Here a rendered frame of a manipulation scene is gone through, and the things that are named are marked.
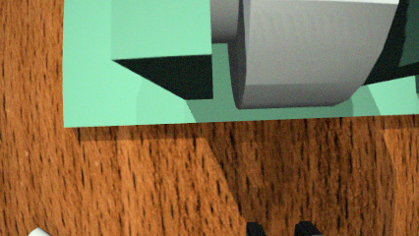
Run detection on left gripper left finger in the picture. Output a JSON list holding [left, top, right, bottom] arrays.
[[246, 222, 267, 236]]

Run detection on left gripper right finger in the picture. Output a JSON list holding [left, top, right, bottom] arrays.
[[294, 221, 324, 236]]

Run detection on white cylindrical pin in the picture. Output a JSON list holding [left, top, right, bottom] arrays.
[[28, 227, 51, 236]]

